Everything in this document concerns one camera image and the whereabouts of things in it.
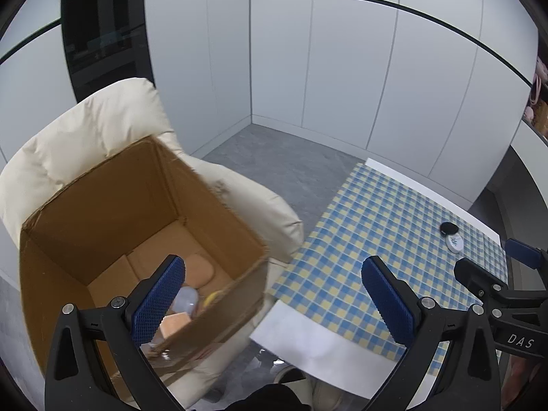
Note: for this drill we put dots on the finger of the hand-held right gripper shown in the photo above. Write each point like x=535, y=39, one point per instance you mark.
x=524, y=251
x=477, y=280

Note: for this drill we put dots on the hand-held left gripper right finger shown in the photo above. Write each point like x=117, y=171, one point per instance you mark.
x=387, y=308

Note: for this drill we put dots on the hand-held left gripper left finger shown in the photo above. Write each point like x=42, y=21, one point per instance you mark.
x=158, y=304

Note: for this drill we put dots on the small beige box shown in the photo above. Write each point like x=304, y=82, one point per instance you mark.
x=173, y=326

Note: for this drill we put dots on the clear plastic container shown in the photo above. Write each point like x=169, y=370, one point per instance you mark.
x=187, y=302

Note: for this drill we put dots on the beige makeup sponge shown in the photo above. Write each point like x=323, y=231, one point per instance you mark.
x=199, y=272

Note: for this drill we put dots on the red jar with gold lid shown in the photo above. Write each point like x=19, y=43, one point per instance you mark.
x=212, y=298

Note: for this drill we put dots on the brown cardboard box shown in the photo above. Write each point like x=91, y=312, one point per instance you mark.
x=107, y=205

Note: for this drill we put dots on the person's right hand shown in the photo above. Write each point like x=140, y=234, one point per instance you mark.
x=518, y=376

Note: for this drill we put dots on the white round printed lid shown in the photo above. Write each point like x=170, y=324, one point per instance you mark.
x=454, y=242

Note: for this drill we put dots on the black round lid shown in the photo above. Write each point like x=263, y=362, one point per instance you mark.
x=448, y=227

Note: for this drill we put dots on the white table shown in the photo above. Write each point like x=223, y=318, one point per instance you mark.
x=308, y=342

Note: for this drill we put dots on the blue yellow checkered tablecloth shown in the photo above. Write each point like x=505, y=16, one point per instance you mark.
x=376, y=214

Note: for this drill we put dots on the printed box on shelf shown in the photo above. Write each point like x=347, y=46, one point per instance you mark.
x=542, y=117

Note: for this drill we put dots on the pink plush toy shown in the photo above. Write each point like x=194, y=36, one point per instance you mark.
x=528, y=114

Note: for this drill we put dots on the person's black clothing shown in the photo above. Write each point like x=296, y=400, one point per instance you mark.
x=265, y=398

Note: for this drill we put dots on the pink bag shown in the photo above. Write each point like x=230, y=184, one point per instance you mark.
x=540, y=81

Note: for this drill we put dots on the cream padded armchair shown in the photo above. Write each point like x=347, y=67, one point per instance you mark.
x=85, y=124

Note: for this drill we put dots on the black glass panel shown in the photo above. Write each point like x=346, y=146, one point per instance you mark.
x=102, y=30

